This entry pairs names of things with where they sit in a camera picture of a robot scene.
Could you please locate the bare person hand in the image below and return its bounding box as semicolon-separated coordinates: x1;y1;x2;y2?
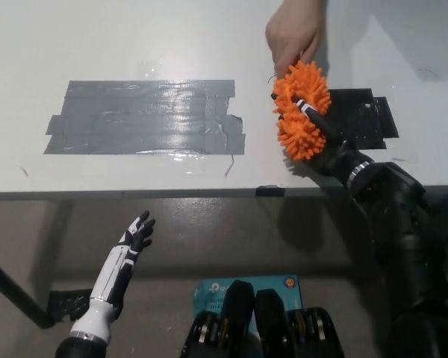
264;0;323;75

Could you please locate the small black tape piece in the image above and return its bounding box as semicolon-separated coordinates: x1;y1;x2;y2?
254;183;286;198

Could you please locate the clear tape strip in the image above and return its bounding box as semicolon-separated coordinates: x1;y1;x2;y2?
20;151;237;179

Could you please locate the black table leg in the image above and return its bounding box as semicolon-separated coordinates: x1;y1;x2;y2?
0;251;55;330

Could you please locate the grey duct tape patch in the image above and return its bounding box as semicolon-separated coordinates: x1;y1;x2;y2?
43;79;246;156

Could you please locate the orange microfibre duster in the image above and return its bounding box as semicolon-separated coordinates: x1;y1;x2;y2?
271;61;332;163

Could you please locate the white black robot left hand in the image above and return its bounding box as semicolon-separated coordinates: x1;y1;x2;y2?
70;210;157;342

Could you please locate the teal router box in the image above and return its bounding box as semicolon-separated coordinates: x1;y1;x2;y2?
193;274;304;336

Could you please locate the black floor tape patch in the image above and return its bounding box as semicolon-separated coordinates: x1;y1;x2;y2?
47;289;93;324

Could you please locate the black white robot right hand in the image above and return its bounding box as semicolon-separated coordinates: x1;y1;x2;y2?
291;97;375;188

